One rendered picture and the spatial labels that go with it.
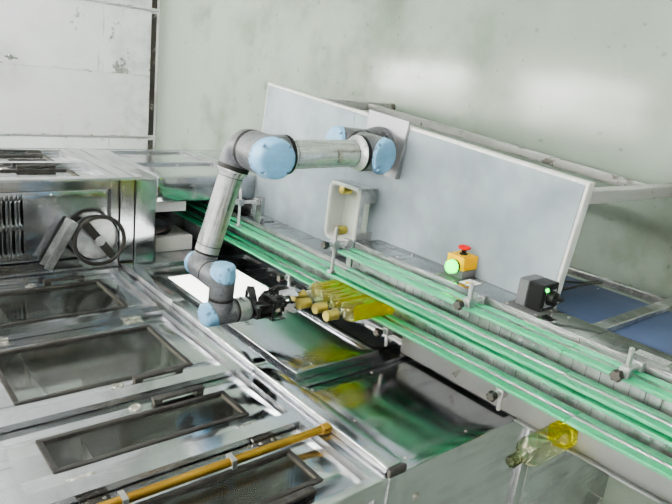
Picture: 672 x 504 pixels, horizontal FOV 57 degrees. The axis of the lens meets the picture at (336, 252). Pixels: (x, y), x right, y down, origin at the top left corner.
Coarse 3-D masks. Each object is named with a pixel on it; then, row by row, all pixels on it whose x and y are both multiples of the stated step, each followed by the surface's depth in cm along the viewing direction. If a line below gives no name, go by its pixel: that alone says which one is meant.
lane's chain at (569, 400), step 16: (192, 208) 315; (256, 240) 272; (288, 256) 254; (320, 272) 239; (416, 320) 203; (448, 336) 193; (480, 352) 184; (512, 368) 176; (528, 384) 172; (544, 384) 168; (560, 400) 165; (576, 400) 162; (592, 416) 158; (608, 416) 155; (624, 432) 152; (640, 432) 149; (656, 448) 147
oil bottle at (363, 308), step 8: (344, 304) 198; (352, 304) 198; (360, 304) 199; (368, 304) 201; (376, 304) 203; (384, 304) 205; (352, 312) 197; (360, 312) 199; (368, 312) 202; (376, 312) 204; (384, 312) 207; (392, 312) 209; (352, 320) 198
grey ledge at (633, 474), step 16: (416, 352) 204; (432, 352) 199; (432, 368) 199; (448, 368) 194; (464, 384) 190; (480, 384) 185; (496, 400) 181; (512, 400) 177; (528, 416) 173; (544, 416) 169; (576, 448) 163; (592, 448) 159; (608, 448) 156; (592, 464) 158; (608, 464) 156; (624, 464) 153; (640, 464) 150; (624, 480) 152; (640, 480) 150; (656, 480) 148; (656, 496) 148
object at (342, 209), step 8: (336, 184) 233; (344, 184) 230; (336, 192) 238; (352, 192) 237; (360, 192) 226; (328, 200) 237; (336, 200) 239; (344, 200) 241; (352, 200) 238; (328, 208) 238; (336, 208) 240; (344, 208) 242; (352, 208) 238; (328, 216) 239; (336, 216) 241; (344, 216) 242; (352, 216) 238; (328, 224) 240; (336, 224) 242; (344, 224) 243; (352, 224) 239; (328, 232) 241; (352, 232) 239
